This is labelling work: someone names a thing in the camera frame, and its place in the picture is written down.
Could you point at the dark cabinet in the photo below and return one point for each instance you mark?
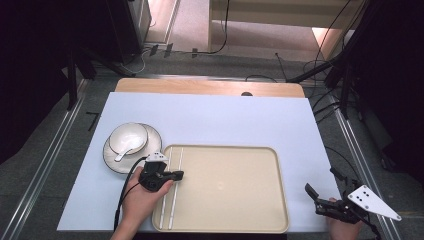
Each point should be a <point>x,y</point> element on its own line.
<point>126,30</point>

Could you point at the white plate with dark rim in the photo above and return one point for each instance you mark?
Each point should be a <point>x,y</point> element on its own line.
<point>111,160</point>

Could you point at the beige tray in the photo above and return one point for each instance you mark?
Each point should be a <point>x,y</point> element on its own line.
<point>226,200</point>

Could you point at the pale blue table board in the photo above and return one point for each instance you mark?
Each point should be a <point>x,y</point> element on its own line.
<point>216,120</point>

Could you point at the white bowl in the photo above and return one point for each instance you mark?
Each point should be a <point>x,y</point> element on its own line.
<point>126,133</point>

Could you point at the black curtain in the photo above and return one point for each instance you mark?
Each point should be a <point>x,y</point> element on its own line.
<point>33,66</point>
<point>393,83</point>

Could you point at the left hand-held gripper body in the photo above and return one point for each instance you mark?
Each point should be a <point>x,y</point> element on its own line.
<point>155,175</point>

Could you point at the person's left hand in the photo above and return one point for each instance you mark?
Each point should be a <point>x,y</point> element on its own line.
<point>136,203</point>

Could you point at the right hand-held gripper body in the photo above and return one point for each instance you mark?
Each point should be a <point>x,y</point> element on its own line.
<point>366,198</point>

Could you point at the person's right hand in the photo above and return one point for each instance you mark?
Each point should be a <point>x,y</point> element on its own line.
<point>341,230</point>

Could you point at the black stand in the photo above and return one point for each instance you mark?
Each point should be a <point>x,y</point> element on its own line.
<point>71,83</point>
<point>316,71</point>

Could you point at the aluminium rail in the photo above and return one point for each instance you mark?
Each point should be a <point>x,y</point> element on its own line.
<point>48,156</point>
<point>352,146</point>

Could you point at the light wooden furniture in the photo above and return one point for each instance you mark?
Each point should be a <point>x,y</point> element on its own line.
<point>283,13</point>

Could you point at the white spoon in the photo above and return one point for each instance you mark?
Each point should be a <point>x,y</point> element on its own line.
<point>132,145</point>

